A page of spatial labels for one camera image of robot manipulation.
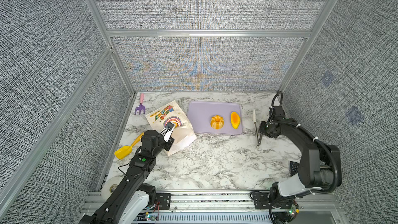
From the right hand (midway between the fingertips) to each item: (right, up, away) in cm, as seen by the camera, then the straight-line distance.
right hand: (262, 129), depth 92 cm
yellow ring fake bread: (-26, +4, +6) cm, 27 cm away
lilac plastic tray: (-36, +9, +14) cm, 40 cm away
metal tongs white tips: (-4, -5, -4) cm, 8 cm away
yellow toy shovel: (-81, -12, -4) cm, 82 cm away
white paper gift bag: (-48, -3, 0) cm, 48 cm away
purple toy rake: (-79, +14, +17) cm, 82 cm away
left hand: (-53, +1, -10) cm, 54 cm away
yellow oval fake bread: (-14, +5, +8) cm, 17 cm away
